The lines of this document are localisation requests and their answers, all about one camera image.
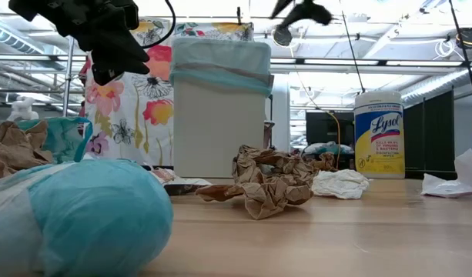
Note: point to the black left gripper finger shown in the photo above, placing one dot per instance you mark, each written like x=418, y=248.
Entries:
x=124, y=48
x=112, y=69

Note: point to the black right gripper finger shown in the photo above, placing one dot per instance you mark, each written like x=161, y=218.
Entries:
x=285, y=7

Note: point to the white plastic trash bin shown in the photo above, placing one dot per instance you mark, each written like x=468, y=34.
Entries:
x=220, y=134

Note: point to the brown paper wad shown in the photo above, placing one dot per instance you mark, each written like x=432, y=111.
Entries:
x=266, y=192
x=12, y=150

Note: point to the white wrapper orange print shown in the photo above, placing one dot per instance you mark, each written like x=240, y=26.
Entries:
x=181, y=187

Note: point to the long brown paper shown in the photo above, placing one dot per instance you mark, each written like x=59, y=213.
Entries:
x=324, y=161

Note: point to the blue white bag ball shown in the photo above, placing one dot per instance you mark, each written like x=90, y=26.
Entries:
x=97, y=219

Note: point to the white tissue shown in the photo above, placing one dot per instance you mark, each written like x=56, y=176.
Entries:
x=339, y=184

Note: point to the torn white paper sheet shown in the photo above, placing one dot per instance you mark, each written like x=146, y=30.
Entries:
x=451, y=186

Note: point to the teal folded trash bag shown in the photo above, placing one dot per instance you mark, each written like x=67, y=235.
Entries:
x=70, y=138

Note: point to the black clip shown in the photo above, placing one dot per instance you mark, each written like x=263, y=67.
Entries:
x=239, y=15

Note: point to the floral print cloth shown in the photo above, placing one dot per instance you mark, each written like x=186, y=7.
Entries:
x=120, y=115

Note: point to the white plastic object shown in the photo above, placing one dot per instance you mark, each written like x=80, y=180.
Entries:
x=23, y=109

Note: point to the black monitor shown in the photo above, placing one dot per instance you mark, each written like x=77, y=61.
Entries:
x=324, y=127

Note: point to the teal white cloth pile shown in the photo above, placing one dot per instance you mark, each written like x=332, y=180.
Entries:
x=328, y=148

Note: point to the yellow Lysol wipes canister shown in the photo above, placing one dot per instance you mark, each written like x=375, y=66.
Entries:
x=378, y=146

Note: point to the black diagonal pole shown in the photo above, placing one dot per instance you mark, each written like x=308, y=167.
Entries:
x=466, y=57

